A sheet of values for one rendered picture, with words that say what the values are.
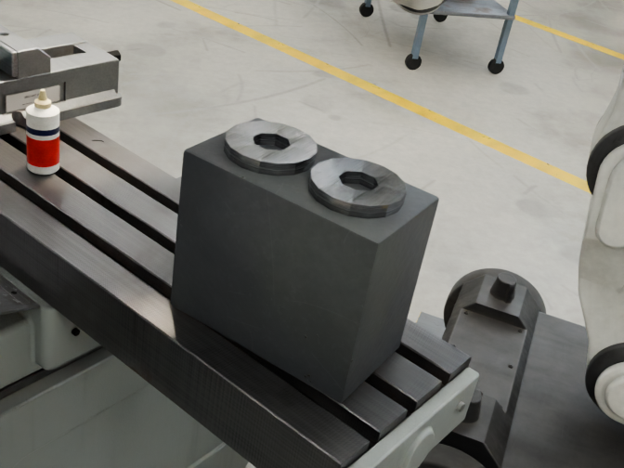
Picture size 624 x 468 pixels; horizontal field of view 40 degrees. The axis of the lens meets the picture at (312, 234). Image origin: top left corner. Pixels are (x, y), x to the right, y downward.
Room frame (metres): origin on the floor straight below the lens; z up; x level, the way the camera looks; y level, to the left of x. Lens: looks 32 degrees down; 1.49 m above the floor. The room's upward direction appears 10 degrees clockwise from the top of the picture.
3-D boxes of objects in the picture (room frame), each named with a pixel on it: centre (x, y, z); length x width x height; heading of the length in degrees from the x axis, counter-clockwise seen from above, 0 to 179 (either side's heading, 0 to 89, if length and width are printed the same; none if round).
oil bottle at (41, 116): (0.96, 0.36, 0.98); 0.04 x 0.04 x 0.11
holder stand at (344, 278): (0.73, 0.01, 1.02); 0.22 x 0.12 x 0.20; 62
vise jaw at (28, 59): (1.12, 0.46, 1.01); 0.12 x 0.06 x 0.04; 53
